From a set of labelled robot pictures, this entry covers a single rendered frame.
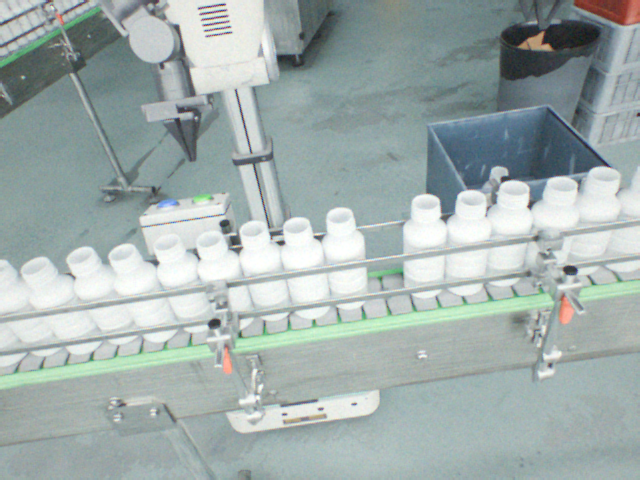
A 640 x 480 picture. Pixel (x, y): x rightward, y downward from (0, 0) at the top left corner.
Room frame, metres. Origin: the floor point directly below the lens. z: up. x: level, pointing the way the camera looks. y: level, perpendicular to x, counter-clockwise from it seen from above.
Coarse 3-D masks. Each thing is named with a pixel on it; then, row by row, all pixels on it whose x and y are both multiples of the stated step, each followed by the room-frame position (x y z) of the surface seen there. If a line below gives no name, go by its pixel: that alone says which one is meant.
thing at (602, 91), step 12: (588, 72) 2.59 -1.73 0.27; (600, 72) 2.24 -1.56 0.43; (624, 72) 2.19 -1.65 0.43; (636, 72) 2.21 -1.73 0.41; (588, 84) 2.31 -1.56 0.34; (600, 84) 2.22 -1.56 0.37; (612, 84) 2.19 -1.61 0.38; (624, 84) 2.21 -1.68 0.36; (636, 84) 2.21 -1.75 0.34; (588, 96) 2.29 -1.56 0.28; (600, 96) 2.20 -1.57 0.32; (612, 96) 2.20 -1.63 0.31; (624, 96) 2.20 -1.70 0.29; (636, 96) 2.21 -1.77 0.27; (588, 108) 2.26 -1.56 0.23; (600, 108) 2.19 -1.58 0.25; (612, 108) 2.20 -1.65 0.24
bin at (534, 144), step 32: (448, 128) 1.09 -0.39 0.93; (480, 128) 1.09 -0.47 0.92; (512, 128) 1.09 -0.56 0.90; (544, 128) 1.08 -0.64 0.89; (448, 160) 0.92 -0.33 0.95; (480, 160) 1.09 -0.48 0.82; (512, 160) 1.09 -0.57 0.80; (544, 160) 1.04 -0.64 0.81; (576, 160) 0.91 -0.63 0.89; (448, 192) 0.90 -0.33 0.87; (480, 192) 0.78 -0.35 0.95
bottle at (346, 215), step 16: (336, 224) 0.49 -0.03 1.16; (352, 224) 0.50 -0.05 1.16; (336, 240) 0.49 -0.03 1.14; (352, 240) 0.49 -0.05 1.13; (336, 256) 0.48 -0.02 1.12; (352, 256) 0.48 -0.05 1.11; (336, 272) 0.48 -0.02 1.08; (352, 272) 0.48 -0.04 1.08; (336, 288) 0.49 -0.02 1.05; (352, 288) 0.48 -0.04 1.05; (368, 288) 0.50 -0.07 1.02; (352, 304) 0.48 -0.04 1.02
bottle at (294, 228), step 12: (288, 228) 0.51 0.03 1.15; (300, 228) 0.52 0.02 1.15; (288, 240) 0.49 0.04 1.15; (300, 240) 0.48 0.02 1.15; (312, 240) 0.50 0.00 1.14; (288, 252) 0.49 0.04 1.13; (300, 252) 0.48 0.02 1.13; (312, 252) 0.49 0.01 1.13; (288, 264) 0.48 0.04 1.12; (300, 264) 0.47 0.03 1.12; (312, 264) 0.47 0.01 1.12; (324, 264) 0.49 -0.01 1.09; (312, 276) 0.47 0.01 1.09; (324, 276) 0.49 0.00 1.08; (300, 288) 0.47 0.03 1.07; (312, 288) 0.47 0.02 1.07; (324, 288) 0.48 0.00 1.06; (300, 300) 0.48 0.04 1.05; (312, 300) 0.47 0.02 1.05; (300, 312) 0.48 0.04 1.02; (312, 312) 0.47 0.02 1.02; (324, 312) 0.48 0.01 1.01
